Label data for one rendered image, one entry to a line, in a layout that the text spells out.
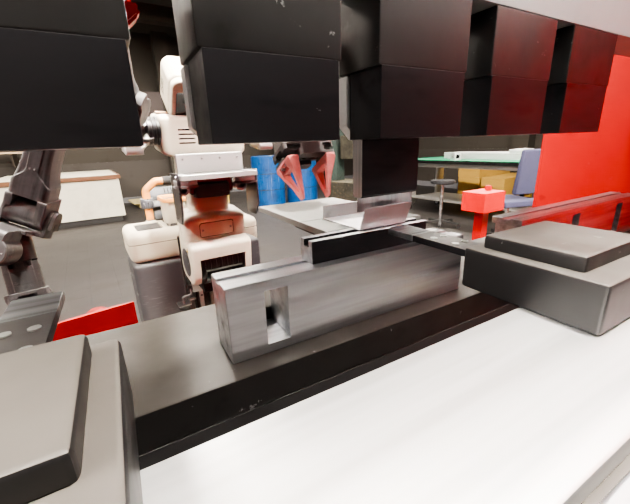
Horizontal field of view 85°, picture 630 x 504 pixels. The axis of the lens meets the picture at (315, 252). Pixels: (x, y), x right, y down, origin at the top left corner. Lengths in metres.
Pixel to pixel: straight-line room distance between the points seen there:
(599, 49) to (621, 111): 0.43
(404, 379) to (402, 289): 0.32
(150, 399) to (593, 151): 1.21
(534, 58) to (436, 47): 0.21
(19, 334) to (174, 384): 0.18
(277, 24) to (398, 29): 0.15
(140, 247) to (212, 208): 0.36
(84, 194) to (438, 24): 6.31
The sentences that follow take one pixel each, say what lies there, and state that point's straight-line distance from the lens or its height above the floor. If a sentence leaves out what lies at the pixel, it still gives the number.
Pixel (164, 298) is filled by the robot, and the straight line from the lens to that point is 1.58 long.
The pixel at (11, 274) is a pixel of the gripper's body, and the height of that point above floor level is 0.91.
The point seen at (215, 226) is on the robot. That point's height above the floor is 0.85.
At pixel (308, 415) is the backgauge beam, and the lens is 0.19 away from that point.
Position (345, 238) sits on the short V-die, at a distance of 0.46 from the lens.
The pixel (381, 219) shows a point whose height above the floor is 1.01.
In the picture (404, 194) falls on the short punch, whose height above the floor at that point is 1.04.
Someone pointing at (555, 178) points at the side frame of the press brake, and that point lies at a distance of 1.32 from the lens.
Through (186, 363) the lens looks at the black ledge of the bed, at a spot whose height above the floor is 0.87.
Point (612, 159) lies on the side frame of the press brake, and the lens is 1.26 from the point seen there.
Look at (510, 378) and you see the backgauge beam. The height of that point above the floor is 0.98.
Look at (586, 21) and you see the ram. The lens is 0.81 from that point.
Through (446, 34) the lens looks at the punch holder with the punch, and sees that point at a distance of 0.53.
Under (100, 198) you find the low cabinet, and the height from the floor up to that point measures 0.40.
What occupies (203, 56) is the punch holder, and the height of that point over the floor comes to 1.19.
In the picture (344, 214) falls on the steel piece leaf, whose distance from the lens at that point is 0.58.
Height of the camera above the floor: 1.12
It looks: 17 degrees down
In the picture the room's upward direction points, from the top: 2 degrees counter-clockwise
